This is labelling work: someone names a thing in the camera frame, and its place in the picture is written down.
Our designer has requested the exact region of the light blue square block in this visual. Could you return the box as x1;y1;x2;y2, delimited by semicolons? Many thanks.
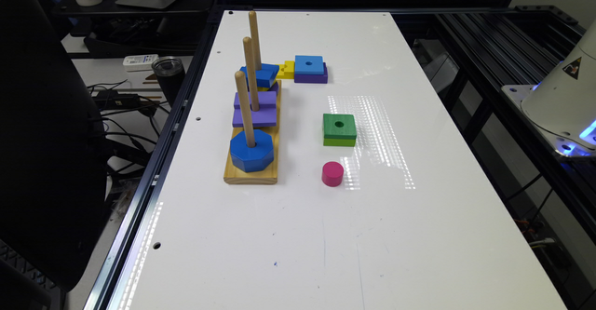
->
294;55;324;75

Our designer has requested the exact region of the magenta cylinder block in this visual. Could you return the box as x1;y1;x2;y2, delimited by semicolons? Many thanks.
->
321;161;344;187

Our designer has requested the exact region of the blue block on far peg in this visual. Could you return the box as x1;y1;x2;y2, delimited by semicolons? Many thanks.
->
255;63;279;88

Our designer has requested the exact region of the purple square block on peg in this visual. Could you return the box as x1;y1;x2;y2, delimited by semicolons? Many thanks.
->
232;91;278;128

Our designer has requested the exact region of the dark purple square block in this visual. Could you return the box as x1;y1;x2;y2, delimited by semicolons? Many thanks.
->
294;63;329;84

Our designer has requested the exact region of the far wooden peg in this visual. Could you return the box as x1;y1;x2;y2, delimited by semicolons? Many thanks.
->
249;10;262;70

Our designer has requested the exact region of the green square block with hole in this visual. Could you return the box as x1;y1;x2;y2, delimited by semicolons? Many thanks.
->
323;114;357;147

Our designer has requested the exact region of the near wooden peg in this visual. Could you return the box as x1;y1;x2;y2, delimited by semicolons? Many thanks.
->
235;71;256;148

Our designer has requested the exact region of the black tumbler cup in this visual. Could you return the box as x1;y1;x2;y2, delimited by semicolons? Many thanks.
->
152;56;185;105

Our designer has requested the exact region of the wooden base board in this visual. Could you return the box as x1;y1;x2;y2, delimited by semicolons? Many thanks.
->
223;79;281;184

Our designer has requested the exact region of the wooden peg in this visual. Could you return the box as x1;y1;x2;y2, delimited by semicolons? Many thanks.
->
243;36;260;112
235;71;256;148
249;10;262;70

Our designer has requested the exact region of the blue octagon block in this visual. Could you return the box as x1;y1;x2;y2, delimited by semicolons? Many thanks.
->
230;129;274;172

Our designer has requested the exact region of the black chair back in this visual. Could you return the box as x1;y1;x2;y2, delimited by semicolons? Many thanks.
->
1;0;107;291

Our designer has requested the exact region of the white remote device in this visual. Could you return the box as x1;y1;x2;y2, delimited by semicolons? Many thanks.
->
122;54;159;72

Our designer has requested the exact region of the middle wooden peg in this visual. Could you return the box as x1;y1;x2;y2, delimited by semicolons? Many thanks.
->
243;36;260;112

